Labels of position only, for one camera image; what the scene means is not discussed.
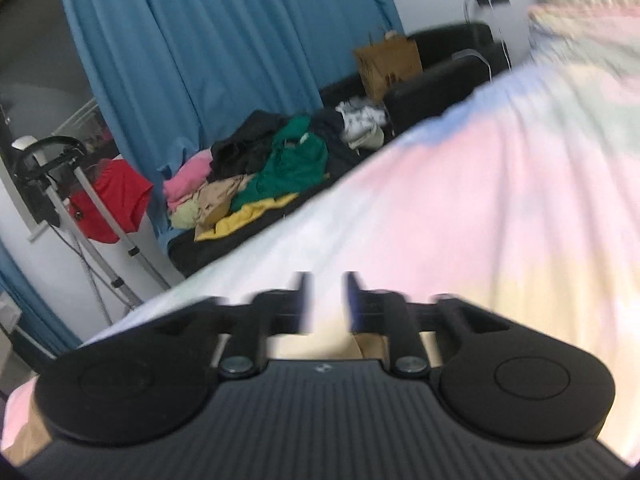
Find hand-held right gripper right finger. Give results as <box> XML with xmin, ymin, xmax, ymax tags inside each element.
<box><xmin>341</xmin><ymin>271</ymin><xmax>511</xmax><ymax>378</ymax></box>

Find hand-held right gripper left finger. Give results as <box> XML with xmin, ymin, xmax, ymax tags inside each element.
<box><xmin>150</xmin><ymin>272</ymin><xmax>313</xmax><ymax>378</ymax></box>

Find khaki hoodie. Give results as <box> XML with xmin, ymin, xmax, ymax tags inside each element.
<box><xmin>2</xmin><ymin>332</ymin><xmax>391</xmax><ymax>466</ymax></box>

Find black clothes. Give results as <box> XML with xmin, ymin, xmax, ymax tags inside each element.
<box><xmin>210</xmin><ymin>110</ymin><xmax>291</xmax><ymax>181</ymax></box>

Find pink clothes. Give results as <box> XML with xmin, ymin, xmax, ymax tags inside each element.
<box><xmin>163</xmin><ymin>152</ymin><xmax>213</xmax><ymax>211</ymax></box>

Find bright yellow garment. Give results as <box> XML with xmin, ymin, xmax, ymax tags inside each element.
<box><xmin>194</xmin><ymin>192</ymin><xmax>301</xmax><ymax>242</ymax></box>

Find tan crumpled garment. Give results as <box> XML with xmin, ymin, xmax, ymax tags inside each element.
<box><xmin>195</xmin><ymin>174</ymin><xmax>256</xmax><ymax>228</ymax></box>

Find pale yellow cloth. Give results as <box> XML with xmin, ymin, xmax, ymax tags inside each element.
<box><xmin>170</xmin><ymin>205</ymin><xmax>201</xmax><ymax>229</ymax></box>

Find pastel rainbow bed sheet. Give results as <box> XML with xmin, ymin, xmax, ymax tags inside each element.
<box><xmin>0</xmin><ymin>5</ymin><xmax>640</xmax><ymax>466</ymax></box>

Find white patterned cloth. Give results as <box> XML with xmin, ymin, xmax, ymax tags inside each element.
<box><xmin>335</xmin><ymin>100</ymin><xmax>387</xmax><ymax>150</ymax></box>

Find red garment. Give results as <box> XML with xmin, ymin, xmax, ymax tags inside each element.
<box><xmin>70</xmin><ymin>158</ymin><xmax>154</xmax><ymax>244</ymax></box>

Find black sofa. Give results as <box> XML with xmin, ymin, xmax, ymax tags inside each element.
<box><xmin>167</xmin><ymin>21</ymin><xmax>513</xmax><ymax>278</ymax></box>

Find brown paper bag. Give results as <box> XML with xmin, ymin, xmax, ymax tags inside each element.
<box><xmin>354</xmin><ymin>32</ymin><xmax>423</xmax><ymax>103</ymax></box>

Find narrow blue curtain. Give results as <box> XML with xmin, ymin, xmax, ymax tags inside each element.
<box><xmin>0</xmin><ymin>240</ymin><xmax>83</xmax><ymax>358</ymax></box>

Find metal tripod stand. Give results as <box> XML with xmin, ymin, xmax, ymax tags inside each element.
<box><xmin>11</xmin><ymin>136</ymin><xmax>171</xmax><ymax>326</ymax></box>

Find wide blue curtain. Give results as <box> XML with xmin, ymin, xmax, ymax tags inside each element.
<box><xmin>52</xmin><ymin>0</ymin><xmax>406</xmax><ymax>241</ymax></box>

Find dark framed window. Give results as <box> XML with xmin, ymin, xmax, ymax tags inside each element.
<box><xmin>0</xmin><ymin>0</ymin><xmax>121</xmax><ymax>226</ymax></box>

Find white wall socket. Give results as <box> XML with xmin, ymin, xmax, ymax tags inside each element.
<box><xmin>0</xmin><ymin>292</ymin><xmax>23</xmax><ymax>333</ymax></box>

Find white cable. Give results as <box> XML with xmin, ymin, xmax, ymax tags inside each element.
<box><xmin>464</xmin><ymin>0</ymin><xmax>513</xmax><ymax>68</ymax></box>

